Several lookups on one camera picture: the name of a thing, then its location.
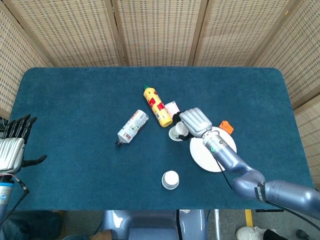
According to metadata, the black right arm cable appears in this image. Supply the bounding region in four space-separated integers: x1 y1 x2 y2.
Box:
214 159 320 227

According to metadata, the grey-blue robot base body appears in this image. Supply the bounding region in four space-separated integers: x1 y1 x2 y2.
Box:
101 209 209 240

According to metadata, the blue felt table cover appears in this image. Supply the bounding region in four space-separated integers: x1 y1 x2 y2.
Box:
0 66 315 211

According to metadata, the blue jeans leg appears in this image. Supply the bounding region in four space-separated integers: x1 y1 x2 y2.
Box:
0 209 63 240

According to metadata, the white metal pole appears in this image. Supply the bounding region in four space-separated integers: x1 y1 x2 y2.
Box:
213 209 221 240

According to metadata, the white labelled bottle black cap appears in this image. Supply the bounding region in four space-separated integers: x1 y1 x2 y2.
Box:
114 109 150 147

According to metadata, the white round paper plate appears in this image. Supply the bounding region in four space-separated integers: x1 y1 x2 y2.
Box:
189 126 238 173

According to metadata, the black trouser leg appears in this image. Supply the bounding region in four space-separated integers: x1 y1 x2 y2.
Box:
262 228 285 240

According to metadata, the black bar under table edge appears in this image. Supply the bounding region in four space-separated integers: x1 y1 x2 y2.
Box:
255 208 286 213

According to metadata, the white paper cup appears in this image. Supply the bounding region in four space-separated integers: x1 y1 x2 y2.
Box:
168 121 190 142

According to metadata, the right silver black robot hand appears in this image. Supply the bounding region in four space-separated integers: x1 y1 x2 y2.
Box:
171 107 214 142

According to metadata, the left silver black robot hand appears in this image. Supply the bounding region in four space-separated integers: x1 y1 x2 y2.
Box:
0 114 48 175

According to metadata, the orange plastic block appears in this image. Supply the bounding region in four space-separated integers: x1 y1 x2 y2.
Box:
218 120 235 135

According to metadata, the woven bamboo screen panel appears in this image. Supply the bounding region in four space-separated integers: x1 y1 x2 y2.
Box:
112 0 208 67
293 96 320 176
249 0 320 108
4 0 126 68
0 2 52 120
193 0 297 67

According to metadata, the yellow squeeze bottle green cap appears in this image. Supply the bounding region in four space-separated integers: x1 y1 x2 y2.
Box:
143 84 174 128

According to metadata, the white sneaker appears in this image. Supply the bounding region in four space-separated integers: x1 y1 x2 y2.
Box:
236 225 266 240

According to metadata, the yellow floor tape strip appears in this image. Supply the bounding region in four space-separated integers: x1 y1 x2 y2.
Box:
244 209 254 227

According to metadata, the brown shoe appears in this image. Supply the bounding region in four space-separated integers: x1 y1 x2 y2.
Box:
90 229 113 240

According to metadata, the pink white tissue packet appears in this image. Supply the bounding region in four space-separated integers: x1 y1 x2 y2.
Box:
164 100 181 118

